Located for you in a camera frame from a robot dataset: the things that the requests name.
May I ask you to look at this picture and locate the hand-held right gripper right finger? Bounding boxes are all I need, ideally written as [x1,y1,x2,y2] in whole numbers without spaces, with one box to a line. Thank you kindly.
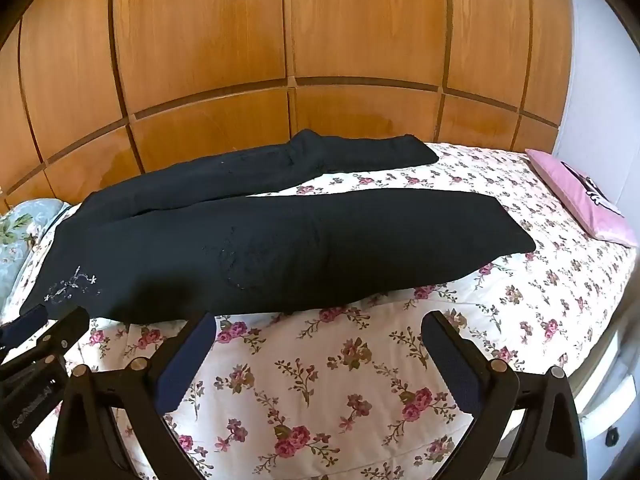
[421,310,587,480]

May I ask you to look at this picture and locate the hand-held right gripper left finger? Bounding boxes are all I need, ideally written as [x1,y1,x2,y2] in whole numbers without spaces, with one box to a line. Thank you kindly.
[50,311,217,480]

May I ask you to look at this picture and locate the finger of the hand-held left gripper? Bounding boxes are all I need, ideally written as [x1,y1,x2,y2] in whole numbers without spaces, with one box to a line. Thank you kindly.
[0,304,50,349]
[0,306,91,377]

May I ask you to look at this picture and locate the black pants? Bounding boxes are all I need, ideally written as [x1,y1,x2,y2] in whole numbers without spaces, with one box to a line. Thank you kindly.
[21,128,538,323]

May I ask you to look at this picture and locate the light blue floral pillow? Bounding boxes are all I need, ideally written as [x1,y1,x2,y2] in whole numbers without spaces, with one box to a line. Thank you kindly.
[0,198,66,311]

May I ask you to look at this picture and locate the floral bedspread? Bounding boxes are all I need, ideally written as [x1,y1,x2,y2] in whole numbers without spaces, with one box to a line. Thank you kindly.
[0,141,638,480]

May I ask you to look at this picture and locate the pink pillow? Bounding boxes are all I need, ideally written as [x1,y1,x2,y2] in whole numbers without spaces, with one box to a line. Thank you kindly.
[525,148,640,249]

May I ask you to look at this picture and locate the wooden wardrobe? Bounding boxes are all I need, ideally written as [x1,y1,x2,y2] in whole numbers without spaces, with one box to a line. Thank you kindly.
[0,0,575,213]

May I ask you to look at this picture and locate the white bed frame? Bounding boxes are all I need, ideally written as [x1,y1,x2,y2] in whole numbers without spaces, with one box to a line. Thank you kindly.
[570,240,640,480]

